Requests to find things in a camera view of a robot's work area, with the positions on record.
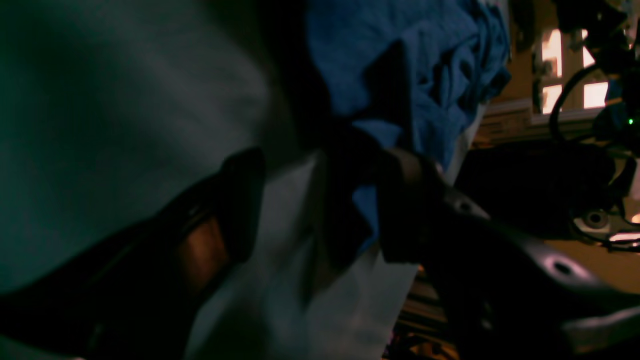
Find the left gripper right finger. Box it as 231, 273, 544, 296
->
377, 148, 639, 360

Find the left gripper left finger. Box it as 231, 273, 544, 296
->
1, 147, 266, 360

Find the dark blue t-shirt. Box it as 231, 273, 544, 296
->
305, 0, 511, 267

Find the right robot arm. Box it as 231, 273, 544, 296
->
513, 0, 639, 247

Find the light blue table cloth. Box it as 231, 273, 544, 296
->
0, 0, 486, 360

